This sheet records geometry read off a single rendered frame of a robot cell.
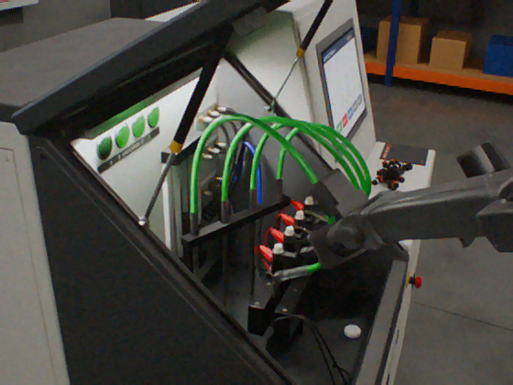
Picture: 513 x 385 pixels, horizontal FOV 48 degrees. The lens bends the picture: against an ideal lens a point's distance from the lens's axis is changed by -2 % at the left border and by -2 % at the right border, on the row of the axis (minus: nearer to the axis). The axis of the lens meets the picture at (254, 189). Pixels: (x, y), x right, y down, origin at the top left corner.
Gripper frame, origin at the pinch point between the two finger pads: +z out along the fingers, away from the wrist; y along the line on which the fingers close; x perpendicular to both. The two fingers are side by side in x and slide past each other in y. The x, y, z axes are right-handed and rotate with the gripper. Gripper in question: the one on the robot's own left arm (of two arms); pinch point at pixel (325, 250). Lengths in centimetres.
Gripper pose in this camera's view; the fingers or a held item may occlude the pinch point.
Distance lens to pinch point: 108.9
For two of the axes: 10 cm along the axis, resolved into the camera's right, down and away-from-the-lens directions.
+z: -1.9, 2.9, 9.4
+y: -8.9, 3.6, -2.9
